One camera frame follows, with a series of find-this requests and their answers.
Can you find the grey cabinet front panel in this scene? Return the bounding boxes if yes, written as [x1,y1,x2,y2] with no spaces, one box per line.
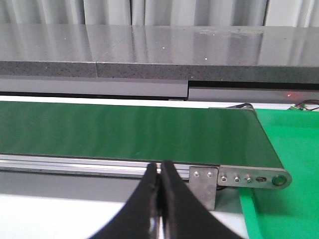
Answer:
[0,75,319,103]

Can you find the white pleated curtain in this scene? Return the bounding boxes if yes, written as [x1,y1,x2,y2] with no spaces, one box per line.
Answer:
[0,0,319,27]

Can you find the grey stone countertop slab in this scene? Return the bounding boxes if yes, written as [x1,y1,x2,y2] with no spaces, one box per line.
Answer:
[0,23,319,84]

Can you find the red and black wires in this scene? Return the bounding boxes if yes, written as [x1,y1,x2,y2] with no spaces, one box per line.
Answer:
[289,99,319,112]

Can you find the steel mounting bracket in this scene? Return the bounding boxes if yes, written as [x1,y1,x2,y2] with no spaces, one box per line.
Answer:
[189,166,218,211]

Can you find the aluminium conveyor side rail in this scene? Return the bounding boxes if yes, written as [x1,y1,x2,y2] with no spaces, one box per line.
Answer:
[0,153,192,180]

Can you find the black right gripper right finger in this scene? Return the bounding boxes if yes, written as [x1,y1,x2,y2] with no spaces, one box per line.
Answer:
[160,161,241,239]

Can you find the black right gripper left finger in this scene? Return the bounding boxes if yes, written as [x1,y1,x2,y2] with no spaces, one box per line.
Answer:
[92,163,159,239]

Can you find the green conveyor belt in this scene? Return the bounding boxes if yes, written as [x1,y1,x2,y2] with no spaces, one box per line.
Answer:
[0,101,282,168]

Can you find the bright green mat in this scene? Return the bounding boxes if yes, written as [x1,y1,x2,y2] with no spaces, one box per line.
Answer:
[239,107,319,239]

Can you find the steel conveyor end plate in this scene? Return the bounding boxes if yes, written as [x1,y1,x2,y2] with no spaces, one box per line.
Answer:
[217,165,292,190]

